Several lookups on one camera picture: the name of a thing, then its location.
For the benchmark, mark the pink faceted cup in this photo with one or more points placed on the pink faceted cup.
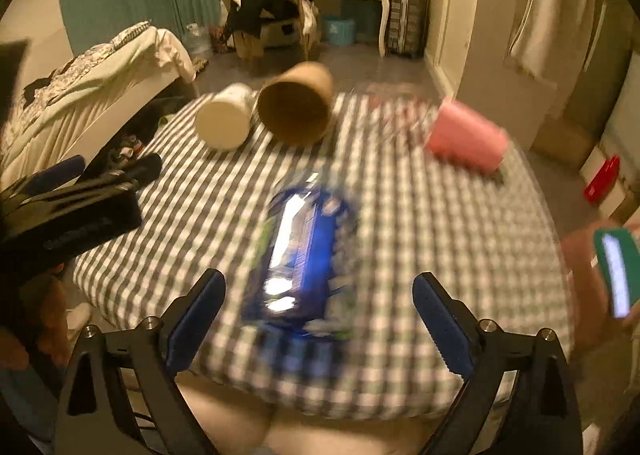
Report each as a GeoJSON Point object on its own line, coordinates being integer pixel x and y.
{"type": "Point", "coordinates": [461, 135]}

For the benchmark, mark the large clear water jug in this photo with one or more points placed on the large clear water jug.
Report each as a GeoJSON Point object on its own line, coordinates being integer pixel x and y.
{"type": "Point", "coordinates": [196, 40]}

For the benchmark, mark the red thermos bottle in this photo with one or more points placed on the red thermos bottle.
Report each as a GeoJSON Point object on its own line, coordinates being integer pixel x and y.
{"type": "Point", "coordinates": [600, 182]}

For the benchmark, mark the brown kraft paper cup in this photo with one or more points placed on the brown kraft paper cup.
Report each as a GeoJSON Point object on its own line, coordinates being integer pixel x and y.
{"type": "Point", "coordinates": [296, 107]}

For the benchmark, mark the smartphone with lit screen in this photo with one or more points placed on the smartphone with lit screen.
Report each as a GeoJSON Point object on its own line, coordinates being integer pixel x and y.
{"type": "Point", "coordinates": [618, 276]}

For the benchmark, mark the blue plastic water bottle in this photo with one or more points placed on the blue plastic water bottle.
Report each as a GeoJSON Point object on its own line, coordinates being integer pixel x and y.
{"type": "Point", "coordinates": [303, 277]}

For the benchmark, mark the white paper cup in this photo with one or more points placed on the white paper cup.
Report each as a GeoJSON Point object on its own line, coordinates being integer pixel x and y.
{"type": "Point", "coordinates": [223, 123]}

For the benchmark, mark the clear glass cup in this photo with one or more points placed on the clear glass cup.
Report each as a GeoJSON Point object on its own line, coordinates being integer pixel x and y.
{"type": "Point", "coordinates": [396, 112]}

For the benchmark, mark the hanging white towel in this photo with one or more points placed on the hanging white towel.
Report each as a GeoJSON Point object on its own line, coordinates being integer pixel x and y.
{"type": "Point", "coordinates": [552, 37]}

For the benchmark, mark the silver black suitcase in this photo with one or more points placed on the silver black suitcase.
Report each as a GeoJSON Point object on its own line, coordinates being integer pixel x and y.
{"type": "Point", "coordinates": [404, 33]}

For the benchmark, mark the bed with beige bedding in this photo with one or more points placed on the bed with beige bedding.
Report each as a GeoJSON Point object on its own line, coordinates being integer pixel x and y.
{"type": "Point", "coordinates": [82, 104]}

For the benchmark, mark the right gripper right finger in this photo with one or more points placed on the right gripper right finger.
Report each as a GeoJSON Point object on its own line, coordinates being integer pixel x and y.
{"type": "Point", "coordinates": [542, 416]}

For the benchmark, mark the chair piled with clothes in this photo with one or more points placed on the chair piled with clothes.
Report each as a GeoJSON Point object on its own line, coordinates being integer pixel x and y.
{"type": "Point", "coordinates": [245, 19]}

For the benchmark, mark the white louvered wardrobe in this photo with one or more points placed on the white louvered wardrobe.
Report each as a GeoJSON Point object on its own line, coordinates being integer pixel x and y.
{"type": "Point", "coordinates": [467, 51]}

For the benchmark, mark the brown plastic stool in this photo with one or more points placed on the brown plastic stool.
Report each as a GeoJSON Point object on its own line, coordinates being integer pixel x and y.
{"type": "Point", "coordinates": [594, 324]}

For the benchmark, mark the checkered tablecloth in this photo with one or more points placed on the checkered tablecloth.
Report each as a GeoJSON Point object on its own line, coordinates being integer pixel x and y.
{"type": "Point", "coordinates": [490, 242]}

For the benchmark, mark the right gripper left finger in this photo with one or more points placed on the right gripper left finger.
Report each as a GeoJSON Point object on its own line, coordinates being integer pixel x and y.
{"type": "Point", "coordinates": [94, 412]}

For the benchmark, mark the blue laundry basket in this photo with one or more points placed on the blue laundry basket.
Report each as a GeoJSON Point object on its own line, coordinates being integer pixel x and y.
{"type": "Point", "coordinates": [339, 31]}

